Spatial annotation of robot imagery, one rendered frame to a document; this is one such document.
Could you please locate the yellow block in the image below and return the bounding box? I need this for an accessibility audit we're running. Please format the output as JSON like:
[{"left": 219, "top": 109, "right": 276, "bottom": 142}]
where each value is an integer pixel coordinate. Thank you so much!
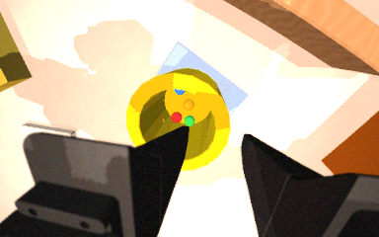
[{"left": 0, "top": 12, "right": 32, "bottom": 92}]

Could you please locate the yellow cup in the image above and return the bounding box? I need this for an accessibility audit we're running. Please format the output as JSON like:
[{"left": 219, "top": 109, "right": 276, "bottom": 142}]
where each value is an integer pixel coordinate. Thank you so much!
[{"left": 126, "top": 67, "right": 231, "bottom": 171}]

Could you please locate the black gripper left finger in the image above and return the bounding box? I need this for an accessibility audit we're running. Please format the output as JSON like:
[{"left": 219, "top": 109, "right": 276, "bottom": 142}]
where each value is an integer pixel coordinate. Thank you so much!
[{"left": 23, "top": 125, "right": 190, "bottom": 237}]

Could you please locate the blue marble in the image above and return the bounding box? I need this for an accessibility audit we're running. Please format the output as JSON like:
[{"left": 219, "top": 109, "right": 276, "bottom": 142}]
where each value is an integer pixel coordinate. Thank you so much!
[{"left": 174, "top": 89, "right": 185, "bottom": 95}]

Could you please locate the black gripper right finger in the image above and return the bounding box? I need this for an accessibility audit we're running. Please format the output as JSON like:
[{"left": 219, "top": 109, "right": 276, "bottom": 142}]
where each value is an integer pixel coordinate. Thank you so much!
[{"left": 240, "top": 133, "right": 379, "bottom": 237}]

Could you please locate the red marble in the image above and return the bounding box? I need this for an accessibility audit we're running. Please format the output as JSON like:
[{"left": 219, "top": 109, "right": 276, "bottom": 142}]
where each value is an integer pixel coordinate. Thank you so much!
[{"left": 171, "top": 112, "right": 183, "bottom": 122}]

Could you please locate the green marble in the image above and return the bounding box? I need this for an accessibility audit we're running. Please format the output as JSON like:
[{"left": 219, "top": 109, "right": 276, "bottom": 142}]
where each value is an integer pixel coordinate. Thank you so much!
[{"left": 184, "top": 116, "right": 195, "bottom": 126}]

